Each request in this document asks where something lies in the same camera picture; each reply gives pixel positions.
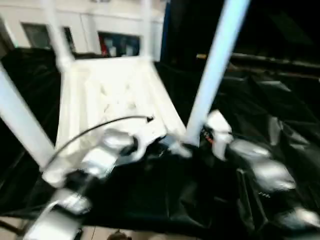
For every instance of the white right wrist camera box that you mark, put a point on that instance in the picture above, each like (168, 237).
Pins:
(220, 127)

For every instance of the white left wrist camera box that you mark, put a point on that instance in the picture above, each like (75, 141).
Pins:
(141, 142)

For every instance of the red package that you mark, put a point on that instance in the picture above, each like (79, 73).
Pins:
(103, 46)

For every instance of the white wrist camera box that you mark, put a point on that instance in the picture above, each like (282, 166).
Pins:
(220, 127)
(141, 142)

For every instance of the white plastic table top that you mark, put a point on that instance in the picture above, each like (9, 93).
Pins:
(100, 95)

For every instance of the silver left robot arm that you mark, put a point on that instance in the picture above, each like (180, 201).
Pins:
(100, 155)

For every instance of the dark metal table frame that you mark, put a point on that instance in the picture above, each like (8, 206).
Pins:
(11, 226)

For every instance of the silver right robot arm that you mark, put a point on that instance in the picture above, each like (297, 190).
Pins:
(265, 165)

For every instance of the brown round floor object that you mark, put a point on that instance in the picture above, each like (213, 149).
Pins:
(119, 236)

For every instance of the white glass-door cabinet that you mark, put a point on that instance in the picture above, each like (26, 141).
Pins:
(100, 15)

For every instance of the black box gold label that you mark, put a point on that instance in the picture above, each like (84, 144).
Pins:
(180, 30)

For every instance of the black plastic mat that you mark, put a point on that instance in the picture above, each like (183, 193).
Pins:
(250, 112)

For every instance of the white plastic table leg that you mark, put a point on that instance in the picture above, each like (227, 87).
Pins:
(22, 112)
(146, 30)
(60, 37)
(215, 62)

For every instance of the dark metal rod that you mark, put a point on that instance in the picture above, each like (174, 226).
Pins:
(275, 61)

